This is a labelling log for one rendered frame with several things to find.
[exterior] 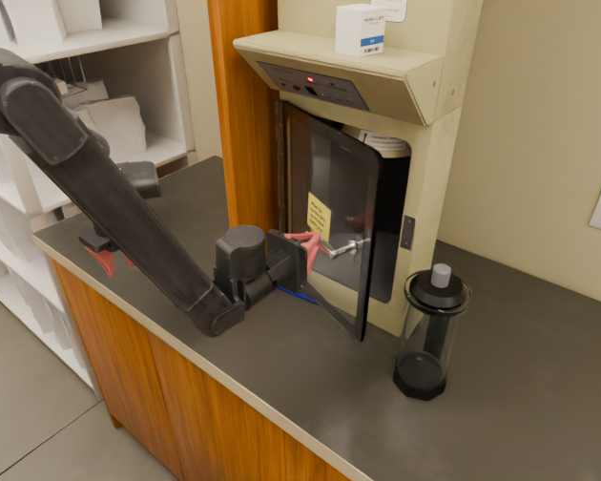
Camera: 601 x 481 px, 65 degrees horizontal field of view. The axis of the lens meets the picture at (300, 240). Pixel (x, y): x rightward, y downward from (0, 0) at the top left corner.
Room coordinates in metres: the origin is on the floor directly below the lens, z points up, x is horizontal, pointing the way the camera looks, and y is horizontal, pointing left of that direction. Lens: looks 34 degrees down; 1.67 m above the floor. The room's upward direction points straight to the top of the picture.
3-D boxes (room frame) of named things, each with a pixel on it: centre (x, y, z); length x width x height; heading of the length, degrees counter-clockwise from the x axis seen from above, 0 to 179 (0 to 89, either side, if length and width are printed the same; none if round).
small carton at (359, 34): (0.73, -0.09, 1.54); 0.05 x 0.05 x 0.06; 40
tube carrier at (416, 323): (0.60, -0.23, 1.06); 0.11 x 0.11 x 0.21
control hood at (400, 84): (0.76, -0.05, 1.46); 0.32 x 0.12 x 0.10; 51
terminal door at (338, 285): (0.76, -0.04, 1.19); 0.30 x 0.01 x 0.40; 31
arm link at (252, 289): (0.56, 0.08, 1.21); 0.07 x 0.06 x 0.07; 141
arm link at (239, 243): (0.54, 0.11, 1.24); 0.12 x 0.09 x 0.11; 132
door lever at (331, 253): (0.69, -0.05, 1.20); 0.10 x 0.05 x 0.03; 31
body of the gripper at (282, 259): (0.61, 0.04, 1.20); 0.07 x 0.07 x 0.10; 51
